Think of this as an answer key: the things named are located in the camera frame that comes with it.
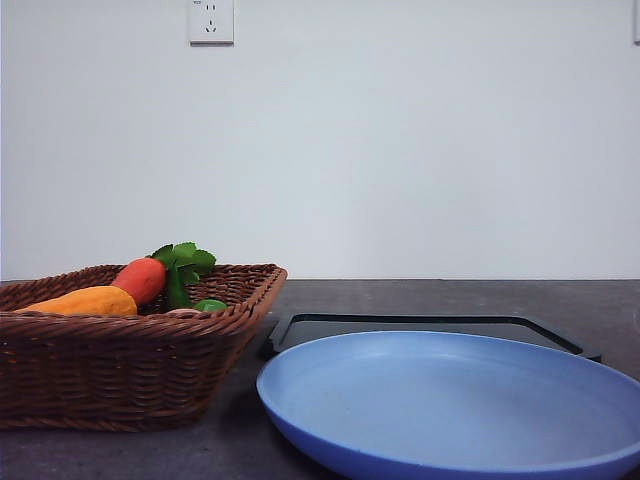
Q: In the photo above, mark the brown wicker basket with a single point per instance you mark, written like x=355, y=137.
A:
x=159, y=369

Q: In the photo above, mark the brown egg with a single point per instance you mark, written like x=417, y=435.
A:
x=184, y=311

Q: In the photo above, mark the yellow toy sweet potato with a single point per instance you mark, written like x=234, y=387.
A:
x=111, y=300

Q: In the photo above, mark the orange toy carrot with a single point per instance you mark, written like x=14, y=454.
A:
x=144, y=278

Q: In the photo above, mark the blue plate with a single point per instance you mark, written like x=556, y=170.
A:
x=453, y=405

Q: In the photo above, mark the black serving tray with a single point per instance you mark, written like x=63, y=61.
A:
x=300, y=331

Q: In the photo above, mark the green leafy toy vegetable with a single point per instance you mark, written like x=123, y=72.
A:
x=184, y=263

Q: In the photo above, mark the green toy lime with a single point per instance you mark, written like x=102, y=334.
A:
x=210, y=305

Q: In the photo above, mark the white wall socket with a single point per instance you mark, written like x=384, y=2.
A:
x=211, y=23

